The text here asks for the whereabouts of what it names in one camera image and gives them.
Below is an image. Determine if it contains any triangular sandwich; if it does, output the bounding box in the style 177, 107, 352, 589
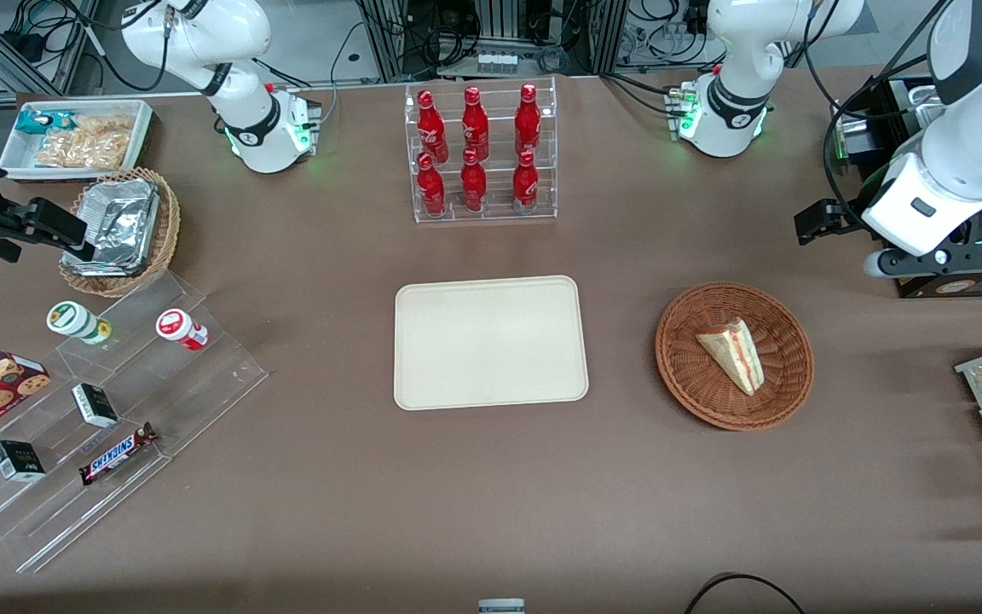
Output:
695, 317, 766, 397

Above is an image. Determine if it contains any light woven wicker basket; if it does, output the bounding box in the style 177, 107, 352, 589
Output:
58, 166, 182, 298

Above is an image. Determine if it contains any brown round wicker basket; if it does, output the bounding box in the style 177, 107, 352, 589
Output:
655, 281, 816, 432

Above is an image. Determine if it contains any beige rectangular tray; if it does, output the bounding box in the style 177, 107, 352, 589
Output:
394, 275, 590, 412

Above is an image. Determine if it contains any white rectangular snack bin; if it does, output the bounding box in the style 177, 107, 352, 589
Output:
0, 99, 154, 182

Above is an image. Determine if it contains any stack of foil containers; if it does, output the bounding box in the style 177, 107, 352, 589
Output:
62, 178, 160, 276

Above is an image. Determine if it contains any clear bag of chips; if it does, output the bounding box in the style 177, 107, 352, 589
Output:
34, 114, 135, 171

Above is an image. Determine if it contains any black food warmer machine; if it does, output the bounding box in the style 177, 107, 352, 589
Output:
830, 75, 982, 300

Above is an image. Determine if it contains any teal snack packet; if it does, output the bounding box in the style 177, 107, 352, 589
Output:
14, 110, 77, 136

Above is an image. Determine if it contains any green lid yogurt bottle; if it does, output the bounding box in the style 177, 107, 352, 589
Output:
46, 300, 113, 347

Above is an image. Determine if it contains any red lid yogurt bottle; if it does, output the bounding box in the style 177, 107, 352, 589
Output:
155, 308, 210, 352

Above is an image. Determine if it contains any small black carton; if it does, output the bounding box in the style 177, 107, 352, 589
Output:
0, 439, 47, 484
71, 382, 120, 430

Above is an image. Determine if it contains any clear acrylic step stand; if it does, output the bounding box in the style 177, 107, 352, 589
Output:
0, 270, 269, 575

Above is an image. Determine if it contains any Snickers chocolate bar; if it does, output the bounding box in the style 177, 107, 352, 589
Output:
78, 421, 159, 488

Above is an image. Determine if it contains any red cola bottle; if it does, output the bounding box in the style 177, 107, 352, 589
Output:
514, 83, 543, 158
416, 153, 448, 217
461, 86, 491, 162
459, 148, 488, 213
417, 90, 450, 164
511, 149, 540, 215

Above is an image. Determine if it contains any clear acrylic bottle rack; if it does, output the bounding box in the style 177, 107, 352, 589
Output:
403, 76, 559, 225

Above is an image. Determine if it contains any grey power strip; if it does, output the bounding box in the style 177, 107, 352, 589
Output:
471, 51, 520, 76

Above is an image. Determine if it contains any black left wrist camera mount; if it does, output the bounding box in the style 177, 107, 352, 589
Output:
864, 229, 982, 280

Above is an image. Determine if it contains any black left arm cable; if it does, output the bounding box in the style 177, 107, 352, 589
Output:
801, 0, 954, 204

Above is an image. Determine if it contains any black table edge cable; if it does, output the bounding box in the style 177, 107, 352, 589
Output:
682, 572, 809, 614

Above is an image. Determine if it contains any aluminium frame rack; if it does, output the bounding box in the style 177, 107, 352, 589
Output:
353, 0, 630, 83

